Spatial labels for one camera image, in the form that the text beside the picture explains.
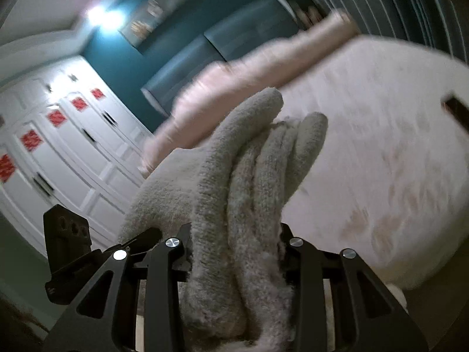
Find long pink pillow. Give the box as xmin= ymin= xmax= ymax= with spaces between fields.
xmin=139 ymin=10 xmax=358 ymax=178

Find white wardrobe doors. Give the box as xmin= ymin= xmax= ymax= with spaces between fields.
xmin=0 ymin=55 xmax=154 ymax=253

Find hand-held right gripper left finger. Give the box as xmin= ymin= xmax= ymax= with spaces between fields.
xmin=43 ymin=223 xmax=194 ymax=352

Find framed wall picture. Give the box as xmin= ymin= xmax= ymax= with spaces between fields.
xmin=119 ymin=0 xmax=206 ymax=52

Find grey pleated curtain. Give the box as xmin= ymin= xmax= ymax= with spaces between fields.
xmin=289 ymin=0 xmax=469 ymax=63

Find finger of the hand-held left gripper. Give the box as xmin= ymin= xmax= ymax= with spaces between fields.
xmin=43 ymin=204 xmax=162 ymax=296

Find bright wall light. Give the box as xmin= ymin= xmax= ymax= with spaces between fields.
xmin=82 ymin=2 xmax=123 ymax=35

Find black flat object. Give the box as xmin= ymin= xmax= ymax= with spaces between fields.
xmin=441 ymin=95 xmax=469 ymax=133

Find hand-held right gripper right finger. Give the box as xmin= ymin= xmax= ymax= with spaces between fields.
xmin=279 ymin=223 xmax=430 ymax=352

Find teal padded headboard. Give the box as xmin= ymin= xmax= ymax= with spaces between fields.
xmin=141 ymin=0 xmax=303 ymax=116

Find cream fluffy towel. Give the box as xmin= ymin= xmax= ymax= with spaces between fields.
xmin=118 ymin=87 xmax=329 ymax=352

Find butterfly print bed blanket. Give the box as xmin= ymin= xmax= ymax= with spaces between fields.
xmin=145 ymin=35 xmax=469 ymax=290

